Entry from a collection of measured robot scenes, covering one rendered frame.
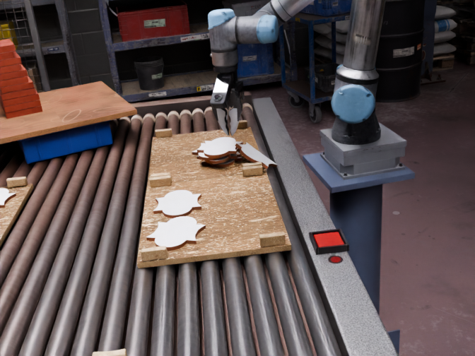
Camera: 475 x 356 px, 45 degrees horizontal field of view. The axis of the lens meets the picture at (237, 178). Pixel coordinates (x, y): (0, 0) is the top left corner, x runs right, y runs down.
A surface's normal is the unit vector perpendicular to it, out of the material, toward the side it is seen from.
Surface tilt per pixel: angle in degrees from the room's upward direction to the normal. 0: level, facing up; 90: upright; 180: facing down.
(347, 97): 97
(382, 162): 90
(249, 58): 90
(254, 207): 0
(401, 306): 0
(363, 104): 97
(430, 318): 0
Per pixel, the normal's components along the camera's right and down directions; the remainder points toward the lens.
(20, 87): 0.46, 0.33
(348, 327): -0.08, -0.91
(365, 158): 0.22, 0.39
